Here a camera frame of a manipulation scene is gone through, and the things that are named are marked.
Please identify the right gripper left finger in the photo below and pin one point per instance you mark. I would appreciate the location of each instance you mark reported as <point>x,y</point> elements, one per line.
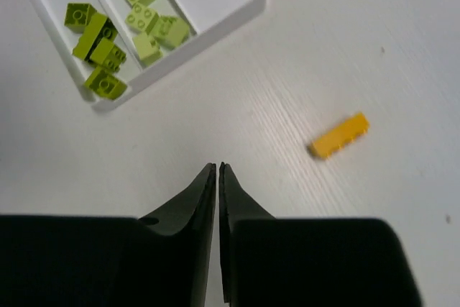
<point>160,259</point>

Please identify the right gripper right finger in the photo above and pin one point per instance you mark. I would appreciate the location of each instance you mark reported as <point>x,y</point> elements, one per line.
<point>270,261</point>

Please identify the long orange lego brick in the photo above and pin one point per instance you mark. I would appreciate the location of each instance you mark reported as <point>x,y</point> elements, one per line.
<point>338,137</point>

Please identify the pale green lego brick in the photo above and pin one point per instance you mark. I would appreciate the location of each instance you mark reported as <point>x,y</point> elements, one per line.
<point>171,31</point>

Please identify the small dark green lego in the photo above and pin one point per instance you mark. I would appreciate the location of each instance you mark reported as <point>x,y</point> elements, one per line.
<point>78,16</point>

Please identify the white compartment tray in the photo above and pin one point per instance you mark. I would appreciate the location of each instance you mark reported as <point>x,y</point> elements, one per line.
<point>201,5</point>

